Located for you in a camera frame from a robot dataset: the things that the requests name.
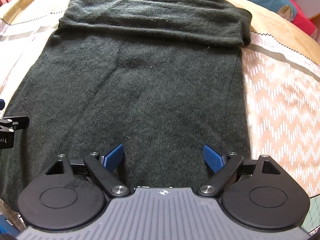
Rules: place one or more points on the red bed sheet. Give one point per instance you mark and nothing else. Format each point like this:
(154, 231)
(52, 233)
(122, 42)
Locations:
(306, 11)

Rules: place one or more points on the dark green knitted sweater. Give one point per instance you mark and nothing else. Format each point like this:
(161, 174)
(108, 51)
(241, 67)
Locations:
(161, 77)

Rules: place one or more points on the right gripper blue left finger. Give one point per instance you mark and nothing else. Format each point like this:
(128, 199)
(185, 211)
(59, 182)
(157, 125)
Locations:
(101, 168)

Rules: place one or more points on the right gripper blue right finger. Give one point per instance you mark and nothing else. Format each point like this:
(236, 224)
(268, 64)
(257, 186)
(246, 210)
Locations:
(225, 168)

